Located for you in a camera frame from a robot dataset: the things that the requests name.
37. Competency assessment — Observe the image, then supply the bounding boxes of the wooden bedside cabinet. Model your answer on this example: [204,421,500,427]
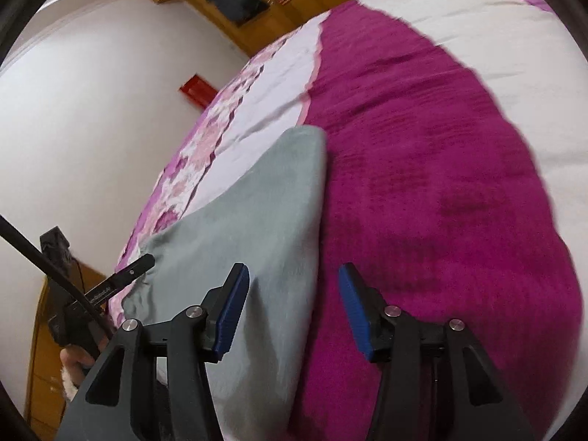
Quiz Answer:
[25,259,110,441]

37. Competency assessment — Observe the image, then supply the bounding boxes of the pink purple striped bedspread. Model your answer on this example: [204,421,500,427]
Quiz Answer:
[121,0,587,440]

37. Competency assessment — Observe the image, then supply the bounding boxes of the person's left hand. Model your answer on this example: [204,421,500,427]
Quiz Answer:
[60,344,96,402]

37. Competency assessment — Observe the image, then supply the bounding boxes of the grey sweatpants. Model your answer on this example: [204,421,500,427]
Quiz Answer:
[123,125,327,440]

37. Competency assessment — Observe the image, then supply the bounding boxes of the red stool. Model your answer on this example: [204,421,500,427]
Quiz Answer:
[179,75,218,110]

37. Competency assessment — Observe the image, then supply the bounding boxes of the black cable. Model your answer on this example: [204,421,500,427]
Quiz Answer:
[0,214,114,337]

